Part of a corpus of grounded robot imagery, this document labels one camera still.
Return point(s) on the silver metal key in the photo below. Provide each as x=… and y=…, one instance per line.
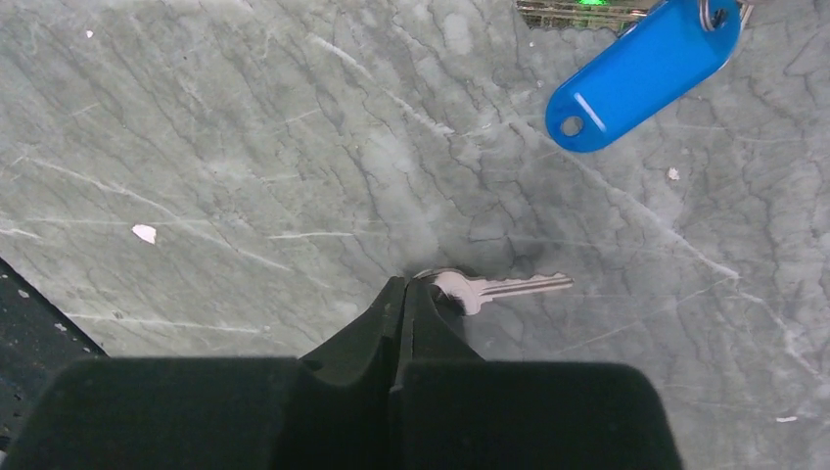
x=473, y=292

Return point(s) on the blue plastic key tag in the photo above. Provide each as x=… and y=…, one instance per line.
x=674, y=48

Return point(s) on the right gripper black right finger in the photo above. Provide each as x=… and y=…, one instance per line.
x=426, y=331

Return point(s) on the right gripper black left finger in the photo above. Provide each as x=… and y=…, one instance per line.
x=367, y=347

